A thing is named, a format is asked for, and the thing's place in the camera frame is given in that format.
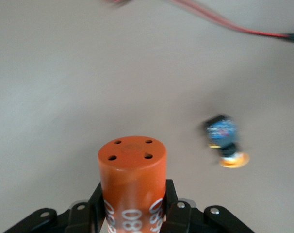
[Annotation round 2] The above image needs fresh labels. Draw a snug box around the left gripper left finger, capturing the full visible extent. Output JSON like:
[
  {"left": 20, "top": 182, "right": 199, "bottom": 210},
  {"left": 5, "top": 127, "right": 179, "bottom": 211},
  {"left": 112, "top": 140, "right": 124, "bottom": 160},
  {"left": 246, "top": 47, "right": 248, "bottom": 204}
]
[{"left": 2, "top": 181, "right": 105, "bottom": 233}]

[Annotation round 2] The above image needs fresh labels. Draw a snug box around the orange 4680 cylinder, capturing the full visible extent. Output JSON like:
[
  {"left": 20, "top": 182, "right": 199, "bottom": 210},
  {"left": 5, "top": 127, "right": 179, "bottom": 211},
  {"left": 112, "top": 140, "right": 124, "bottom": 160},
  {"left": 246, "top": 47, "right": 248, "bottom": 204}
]
[{"left": 98, "top": 135, "right": 167, "bottom": 233}]

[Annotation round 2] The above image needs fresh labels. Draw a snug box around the yellow push button switch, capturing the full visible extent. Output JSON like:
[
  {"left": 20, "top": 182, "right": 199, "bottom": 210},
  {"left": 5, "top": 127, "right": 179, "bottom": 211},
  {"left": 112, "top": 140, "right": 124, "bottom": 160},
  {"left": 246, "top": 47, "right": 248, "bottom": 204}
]
[{"left": 201, "top": 114, "right": 251, "bottom": 169}]

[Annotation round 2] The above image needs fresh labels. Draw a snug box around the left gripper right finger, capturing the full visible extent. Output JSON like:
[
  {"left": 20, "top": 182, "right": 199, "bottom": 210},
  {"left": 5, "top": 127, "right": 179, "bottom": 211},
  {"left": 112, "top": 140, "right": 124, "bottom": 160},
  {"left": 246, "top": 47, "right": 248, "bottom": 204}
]
[{"left": 163, "top": 179, "right": 256, "bottom": 233}]

